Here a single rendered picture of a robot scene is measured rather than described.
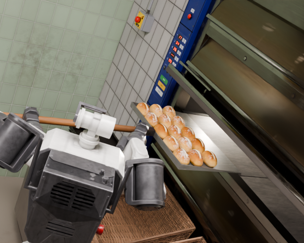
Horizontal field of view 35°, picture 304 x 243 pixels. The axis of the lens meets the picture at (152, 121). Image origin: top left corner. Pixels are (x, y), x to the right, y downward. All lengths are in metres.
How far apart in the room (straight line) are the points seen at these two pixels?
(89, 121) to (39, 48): 1.85
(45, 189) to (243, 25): 1.32
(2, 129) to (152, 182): 0.47
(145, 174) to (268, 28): 1.00
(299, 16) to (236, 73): 0.42
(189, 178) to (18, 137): 1.20
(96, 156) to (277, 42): 1.01
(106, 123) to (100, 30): 1.92
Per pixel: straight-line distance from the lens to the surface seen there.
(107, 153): 1.49
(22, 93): 3.37
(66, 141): 1.48
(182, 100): 2.65
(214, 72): 2.39
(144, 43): 3.06
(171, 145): 2.15
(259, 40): 2.19
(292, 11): 2.11
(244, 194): 2.15
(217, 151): 2.38
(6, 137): 1.46
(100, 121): 1.43
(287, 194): 1.78
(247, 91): 2.20
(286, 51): 2.07
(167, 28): 2.86
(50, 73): 3.34
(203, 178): 2.39
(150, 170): 1.48
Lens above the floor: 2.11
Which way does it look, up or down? 23 degrees down
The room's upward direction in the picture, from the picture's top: 23 degrees clockwise
